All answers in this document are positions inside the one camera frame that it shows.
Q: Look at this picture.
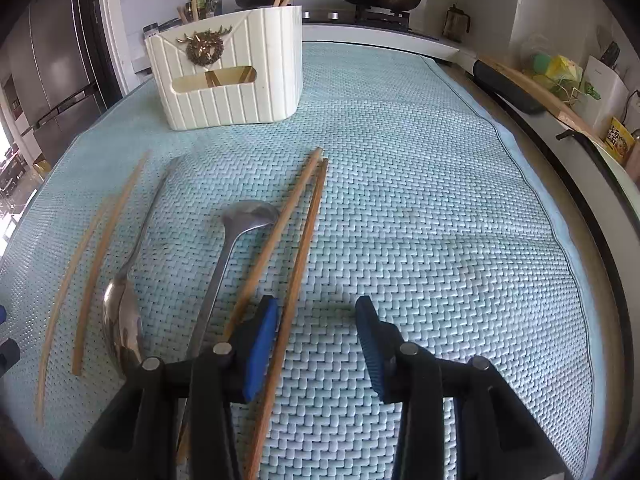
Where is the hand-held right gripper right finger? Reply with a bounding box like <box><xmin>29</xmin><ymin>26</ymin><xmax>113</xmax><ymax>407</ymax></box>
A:
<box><xmin>355</xmin><ymin>296</ymin><xmax>571</xmax><ymax>480</ymax></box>

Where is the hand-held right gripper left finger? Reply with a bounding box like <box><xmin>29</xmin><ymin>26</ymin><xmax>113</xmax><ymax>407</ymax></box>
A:
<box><xmin>60</xmin><ymin>296</ymin><xmax>279</xmax><ymax>480</ymax></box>

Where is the stainless steel tablespoon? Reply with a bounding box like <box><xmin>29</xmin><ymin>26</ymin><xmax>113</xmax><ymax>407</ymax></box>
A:
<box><xmin>101</xmin><ymin>156</ymin><xmax>183</xmax><ymax>380</ymax></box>

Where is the stainless steel soup spoon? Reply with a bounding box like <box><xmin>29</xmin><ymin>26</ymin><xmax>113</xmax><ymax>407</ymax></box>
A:
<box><xmin>186</xmin><ymin>200</ymin><xmax>280</xmax><ymax>361</ymax></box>

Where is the cream ribbed utensil holder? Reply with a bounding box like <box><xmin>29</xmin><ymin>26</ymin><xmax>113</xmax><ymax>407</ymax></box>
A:
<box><xmin>145</xmin><ymin>5</ymin><xmax>304</xmax><ymax>132</ymax></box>

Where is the light blue woven mat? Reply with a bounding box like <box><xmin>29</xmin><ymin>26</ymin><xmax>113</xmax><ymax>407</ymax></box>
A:
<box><xmin>0</xmin><ymin>40</ymin><xmax>596</xmax><ymax>480</ymax></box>

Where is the grey refrigerator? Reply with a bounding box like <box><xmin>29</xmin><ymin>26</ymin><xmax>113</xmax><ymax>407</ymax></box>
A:
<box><xmin>5</xmin><ymin>0</ymin><xmax>108</xmax><ymax>141</ymax></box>

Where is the wooden cutting board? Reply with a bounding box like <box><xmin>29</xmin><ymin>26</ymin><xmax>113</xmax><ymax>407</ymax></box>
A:
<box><xmin>480</xmin><ymin>55</ymin><xmax>606</xmax><ymax>146</ymax></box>

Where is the yellow printed cup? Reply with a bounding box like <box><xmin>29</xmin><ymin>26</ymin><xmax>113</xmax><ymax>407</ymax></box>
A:
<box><xmin>602</xmin><ymin>117</ymin><xmax>632</xmax><ymax>163</ymax></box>

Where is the black gas cooktop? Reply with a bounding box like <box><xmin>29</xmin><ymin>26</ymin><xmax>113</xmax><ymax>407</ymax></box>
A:
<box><xmin>300</xmin><ymin>5</ymin><xmax>441</xmax><ymax>37</ymax></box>

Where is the yellow cloth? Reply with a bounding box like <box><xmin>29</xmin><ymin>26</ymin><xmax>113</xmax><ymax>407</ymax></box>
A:
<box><xmin>547</xmin><ymin>56</ymin><xmax>583</xmax><ymax>86</ymax></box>

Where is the glass french press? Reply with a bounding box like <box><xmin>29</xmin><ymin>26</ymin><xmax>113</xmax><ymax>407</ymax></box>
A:
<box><xmin>442</xmin><ymin>4</ymin><xmax>471</xmax><ymax>43</ymax></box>

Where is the white knife block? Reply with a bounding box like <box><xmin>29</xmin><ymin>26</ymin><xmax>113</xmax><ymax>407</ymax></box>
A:
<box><xmin>582</xmin><ymin>55</ymin><xmax>630</xmax><ymax>131</ymax></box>

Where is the clear plastic bag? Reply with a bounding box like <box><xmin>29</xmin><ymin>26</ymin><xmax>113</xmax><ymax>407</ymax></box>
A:
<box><xmin>520</xmin><ymin>35</ymin><xmax>556</xmax><ymax>66</ymax></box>

